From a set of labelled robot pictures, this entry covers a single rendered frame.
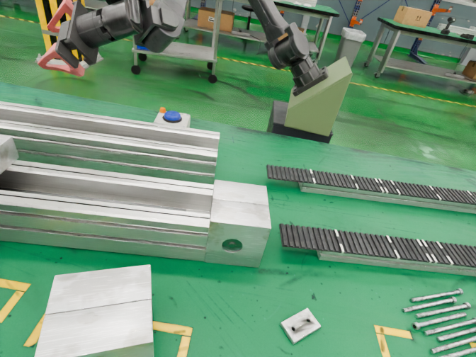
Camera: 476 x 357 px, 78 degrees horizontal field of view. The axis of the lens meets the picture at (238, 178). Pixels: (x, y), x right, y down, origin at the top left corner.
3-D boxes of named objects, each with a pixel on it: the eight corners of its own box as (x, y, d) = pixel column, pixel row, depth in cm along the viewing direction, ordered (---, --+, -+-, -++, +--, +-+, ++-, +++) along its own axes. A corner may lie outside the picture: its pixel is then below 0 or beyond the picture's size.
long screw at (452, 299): (450, 298, 49) (453, 295, 49) (455, 303, 49) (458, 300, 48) (399, 309, 46) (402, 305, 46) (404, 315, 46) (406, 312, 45)
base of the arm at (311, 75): (327, 69, 97) (295, 88, 102) (316, 47, 94) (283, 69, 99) (329, 77, 89) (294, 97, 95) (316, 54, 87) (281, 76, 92)
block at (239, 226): (255, 215, 58) (265, 177, 53) (258, 268, 48) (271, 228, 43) (210, 210, 57) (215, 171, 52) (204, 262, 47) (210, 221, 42)
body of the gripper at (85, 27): (60, 42, 51) (95, 29, 49) (69, 1, 55) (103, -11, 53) (88, 67, 57) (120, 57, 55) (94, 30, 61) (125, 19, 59)
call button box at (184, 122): (189, 134, 80) (190, 112, 76) (183, 153, 72) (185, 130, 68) (159, 130, 79) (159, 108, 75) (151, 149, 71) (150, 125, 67)
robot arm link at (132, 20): (132, 20, 50) (149, 37, 55) (127, -18, 51) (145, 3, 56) (98, 31, 52) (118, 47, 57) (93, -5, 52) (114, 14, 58)
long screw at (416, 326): (414, 331, 44) (418, 328, 43) (410, 324, 44) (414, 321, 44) (465, 319, 47) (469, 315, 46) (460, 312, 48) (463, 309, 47)
